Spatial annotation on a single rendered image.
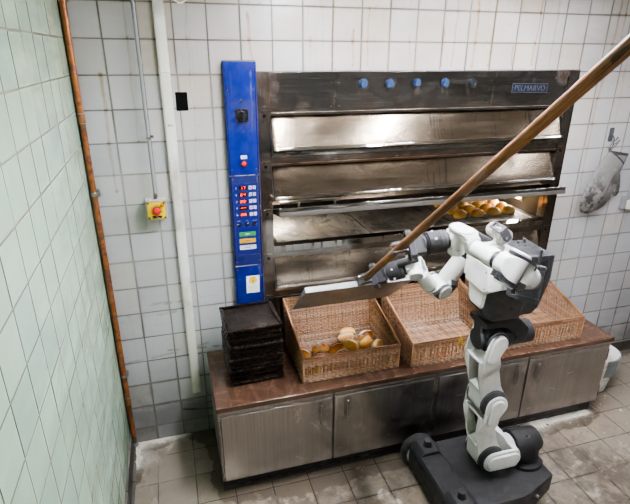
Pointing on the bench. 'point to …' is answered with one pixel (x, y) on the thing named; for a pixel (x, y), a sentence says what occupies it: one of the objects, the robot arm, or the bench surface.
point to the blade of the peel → (327, 294)
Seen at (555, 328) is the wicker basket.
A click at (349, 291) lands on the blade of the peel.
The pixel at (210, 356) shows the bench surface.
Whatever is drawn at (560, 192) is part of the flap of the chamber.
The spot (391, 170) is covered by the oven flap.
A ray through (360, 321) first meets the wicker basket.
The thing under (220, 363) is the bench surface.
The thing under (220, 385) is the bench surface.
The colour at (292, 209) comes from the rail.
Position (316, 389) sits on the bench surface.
